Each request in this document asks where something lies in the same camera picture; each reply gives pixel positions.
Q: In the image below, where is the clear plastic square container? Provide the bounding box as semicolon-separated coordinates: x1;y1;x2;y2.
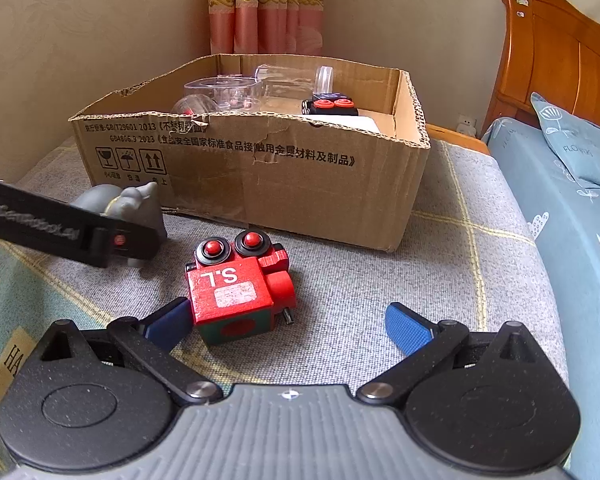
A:
185;75;263;111

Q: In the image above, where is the grey cat toy figure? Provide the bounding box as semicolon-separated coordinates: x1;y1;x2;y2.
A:
70;181;170;276

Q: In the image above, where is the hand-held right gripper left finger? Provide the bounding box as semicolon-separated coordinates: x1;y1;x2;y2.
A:
40;297;224;406

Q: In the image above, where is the white plastic object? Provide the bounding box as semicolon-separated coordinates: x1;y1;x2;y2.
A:
307;112;381;137

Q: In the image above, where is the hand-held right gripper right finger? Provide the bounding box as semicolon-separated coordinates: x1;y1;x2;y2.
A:
356;302;556;403

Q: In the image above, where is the cardboard box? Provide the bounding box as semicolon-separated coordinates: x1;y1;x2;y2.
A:
69;53;432;253

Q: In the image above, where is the black toy train car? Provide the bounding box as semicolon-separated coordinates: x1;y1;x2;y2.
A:
301;92;359;117

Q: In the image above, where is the wooden headboard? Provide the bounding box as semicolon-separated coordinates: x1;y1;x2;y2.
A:
480;0;600;136

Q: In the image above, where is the blue bed sheet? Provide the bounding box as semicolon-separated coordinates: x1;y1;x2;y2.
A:
481;116;600;480

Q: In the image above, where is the red toy train car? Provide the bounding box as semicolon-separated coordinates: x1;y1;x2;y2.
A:
185;230;297;348

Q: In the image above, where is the blue patterned pillow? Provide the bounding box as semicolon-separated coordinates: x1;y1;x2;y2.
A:
530;91;600;196

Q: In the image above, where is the wooden bedside cabinet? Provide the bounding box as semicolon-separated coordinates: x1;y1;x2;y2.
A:
424;123;491;156

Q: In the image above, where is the pink curtain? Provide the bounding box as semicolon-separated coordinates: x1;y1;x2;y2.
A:
209;0;326;56

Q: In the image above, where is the clear plastic jar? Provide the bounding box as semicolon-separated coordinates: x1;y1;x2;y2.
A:
254;63;337;101

